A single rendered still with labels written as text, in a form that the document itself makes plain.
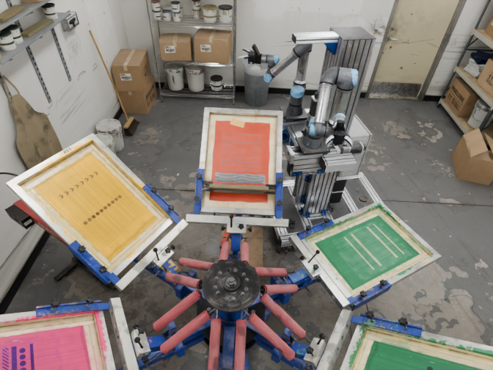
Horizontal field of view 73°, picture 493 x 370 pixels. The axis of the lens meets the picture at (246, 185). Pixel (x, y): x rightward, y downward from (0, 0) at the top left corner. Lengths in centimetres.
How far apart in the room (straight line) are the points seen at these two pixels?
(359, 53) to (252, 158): 107
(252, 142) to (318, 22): 355
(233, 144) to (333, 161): 83
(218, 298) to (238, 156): 109
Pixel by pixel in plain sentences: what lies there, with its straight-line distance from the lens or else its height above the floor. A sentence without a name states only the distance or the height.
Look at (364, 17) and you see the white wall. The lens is 584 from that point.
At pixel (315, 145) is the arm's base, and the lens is 268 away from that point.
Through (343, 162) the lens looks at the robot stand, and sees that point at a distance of 278.
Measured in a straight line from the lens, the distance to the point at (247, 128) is 250.
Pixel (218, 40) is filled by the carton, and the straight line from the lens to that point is 527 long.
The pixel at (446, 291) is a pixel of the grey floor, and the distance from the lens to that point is 382.
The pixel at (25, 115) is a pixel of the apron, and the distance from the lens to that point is 359.
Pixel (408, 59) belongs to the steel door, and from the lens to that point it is 638.
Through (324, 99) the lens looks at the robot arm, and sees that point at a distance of 237.
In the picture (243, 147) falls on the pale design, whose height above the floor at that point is 138.
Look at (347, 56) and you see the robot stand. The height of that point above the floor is 191.
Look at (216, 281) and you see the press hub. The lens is 178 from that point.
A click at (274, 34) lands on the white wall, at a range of 571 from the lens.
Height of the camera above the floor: 284
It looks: 43 degrees down
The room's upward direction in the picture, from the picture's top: 3 degrees clockwise
